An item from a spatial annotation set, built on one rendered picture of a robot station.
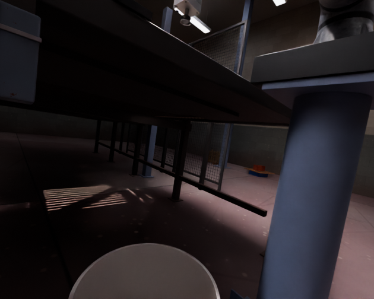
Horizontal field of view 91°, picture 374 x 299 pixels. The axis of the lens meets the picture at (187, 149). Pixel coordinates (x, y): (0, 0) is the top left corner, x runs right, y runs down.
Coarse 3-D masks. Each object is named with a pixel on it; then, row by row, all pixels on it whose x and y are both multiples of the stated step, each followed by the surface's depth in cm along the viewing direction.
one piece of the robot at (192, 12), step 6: (180, 0) 66; (186, 0) 65; (192, 0) 67; (198, 0) 69; (180, 6) 68; (186, 6) 68; (192, 6) 67; (198, 6) 69; (186, 12) 69; (192, 12) 71; (198, 12) 70
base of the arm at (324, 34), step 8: (336, 16) 46; (344, 16) 44; (352, 16) 44; (360, 16) 43; (368, 16) 43; (328, 24) 47; (336, 24) 46; (344, 24) 44; (352, 24) 44; (360, 24) 43; (368, 24) 43; (320, 32) 49; (328, 32) 46; (336, 32) 45; (344, 32) 44; (352, 32) 43; (360, 32) 43; (320, 40) 48; (328, 40) 46
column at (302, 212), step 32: (288, 96) 53; (320, 96) 45; (352, 96) 42; (320, 128) 45; (352, 128) 43; (288, 160) 51; (320, 160) 45; (352, 160) 44; (288, 192) 50; (320, 192) 45; (288, 224) 49; (320, 224) 45; (288, 256) 48; (320, 256) 45; (288, 288) 48; (320, 288) 46
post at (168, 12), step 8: (168, 8) 251; (168, 16) 253; (168, 24) 255; (168, 32) 257; (152, 128) 264; (152, 136) 266; (152, 144) 268; (152, 152) 270; (152, 160) 272; (144, 168) 270; (144, 176) 267; (152, 176) 274
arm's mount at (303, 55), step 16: (368, 32) 36; (304, 48) 43; (320, 48) 41; (336, 48) 39; (352, 48) 37; (368, 48) 35; (256, 64) 51; (272, 64) 48; (288, 64) 45; (304, 64) 43; (320, 64) 41; (336, 64) 39; (352, 64) 37; (368, 64) 35; (256, 80) 51; (272, 80) 48
